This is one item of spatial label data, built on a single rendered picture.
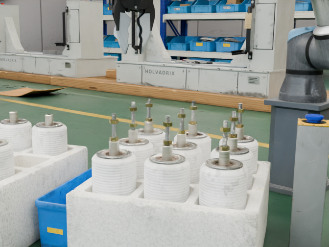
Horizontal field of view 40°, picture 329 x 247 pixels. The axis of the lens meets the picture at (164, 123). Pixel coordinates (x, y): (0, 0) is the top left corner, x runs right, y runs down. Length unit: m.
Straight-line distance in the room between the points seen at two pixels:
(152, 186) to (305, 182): 0.36
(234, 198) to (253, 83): 2.35
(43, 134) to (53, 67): 3.38
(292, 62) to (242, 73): 1.76
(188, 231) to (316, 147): 0.35
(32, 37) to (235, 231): 7.78
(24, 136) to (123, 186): 0.47
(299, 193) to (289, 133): 0.44
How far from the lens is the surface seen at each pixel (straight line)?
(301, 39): 1.48
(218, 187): 0.89
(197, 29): 11.16
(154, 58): 3.91
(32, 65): 4.91
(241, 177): 0.89
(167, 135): 0.93
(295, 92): 1.48
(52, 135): 1.27
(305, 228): 1.12
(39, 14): 8.60
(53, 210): 1.10
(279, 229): 1.28
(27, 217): 1.14
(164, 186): 0.91
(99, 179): 0.96
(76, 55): 4.46
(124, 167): 0.95
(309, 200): 1.10
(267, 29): 3.22
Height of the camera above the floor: 0.51
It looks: 11 degrees down
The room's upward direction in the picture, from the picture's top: 1 degrees clockwise
